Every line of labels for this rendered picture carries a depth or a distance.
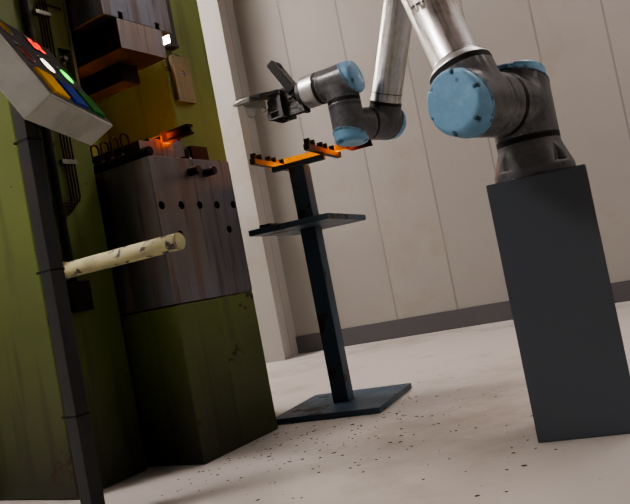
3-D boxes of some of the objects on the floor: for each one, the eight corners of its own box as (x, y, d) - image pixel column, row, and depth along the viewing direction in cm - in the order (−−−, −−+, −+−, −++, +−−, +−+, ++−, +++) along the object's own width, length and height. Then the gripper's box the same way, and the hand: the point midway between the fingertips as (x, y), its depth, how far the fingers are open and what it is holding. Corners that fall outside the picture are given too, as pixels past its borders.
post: (108, 517, 170) (30, 76, 175) (95, 524, 166) (15, 74, 171) (96, 517, 172) (20, 81, 177) (83, 523, 168) (5, 79, 173)
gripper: (289, 107, 191) (231, 127, 201) (326, 114, 208) (271, 133, 218) (283, 75, 191) (226, 97, 202) (320, 85, 208) (266, 105, 218)
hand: (247, 106), depth 210 cm, fingers open, 14 cm apart
